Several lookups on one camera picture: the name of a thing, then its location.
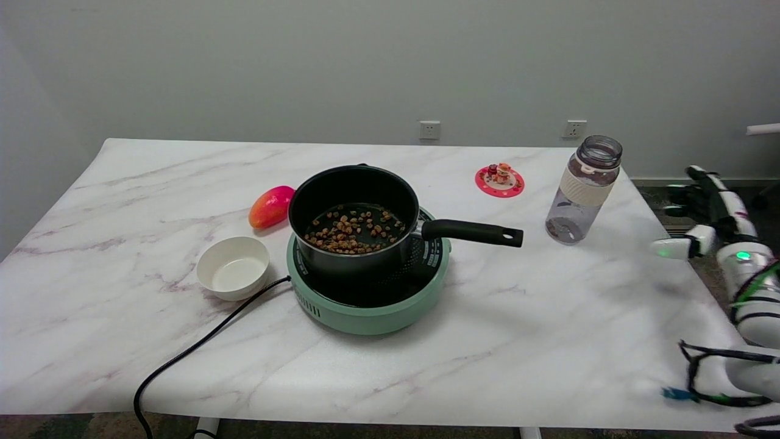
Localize green round induction cooker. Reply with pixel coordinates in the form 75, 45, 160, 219
286, 206, 452, 335

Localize clear bottle with beige band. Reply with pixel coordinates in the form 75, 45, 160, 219
545, 135, 623, 246

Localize white empty bowl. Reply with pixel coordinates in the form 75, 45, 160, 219
196, 237, 271, 301

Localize red coaster with small figurine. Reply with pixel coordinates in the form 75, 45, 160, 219
475, 163, 525, 198

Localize red orange mango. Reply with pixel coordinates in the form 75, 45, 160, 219
249, 185, 296, 230

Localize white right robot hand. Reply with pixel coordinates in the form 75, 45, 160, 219
650, 165, 780, 292

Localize black saucepan with handle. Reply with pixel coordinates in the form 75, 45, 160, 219
288, 163, 524, 276

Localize black power cable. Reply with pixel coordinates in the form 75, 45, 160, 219
133, 276, 292, 439

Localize brown food pieces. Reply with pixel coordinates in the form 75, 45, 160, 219
303, 209, 405, 254

